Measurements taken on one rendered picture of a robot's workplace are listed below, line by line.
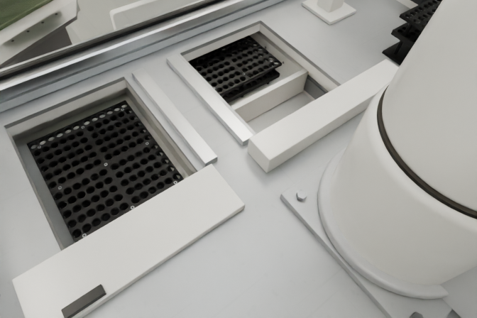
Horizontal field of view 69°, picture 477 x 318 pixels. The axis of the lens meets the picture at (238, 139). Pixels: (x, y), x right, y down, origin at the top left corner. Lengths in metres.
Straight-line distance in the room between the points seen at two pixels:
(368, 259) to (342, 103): 0.25
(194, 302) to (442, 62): 0.35
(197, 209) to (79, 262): 0.15
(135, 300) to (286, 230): 0.20
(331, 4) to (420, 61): 0.53
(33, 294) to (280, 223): 0.30
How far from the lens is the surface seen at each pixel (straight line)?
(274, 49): 0.80
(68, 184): 0.60
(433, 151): 0.31
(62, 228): 0.64
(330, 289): 0.47
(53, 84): 0.65
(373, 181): 0.37
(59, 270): 0.48
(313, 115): 0.55
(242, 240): 0.47
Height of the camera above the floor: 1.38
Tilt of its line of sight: 53 degrees down
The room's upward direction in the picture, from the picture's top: 5 degrees clockwise
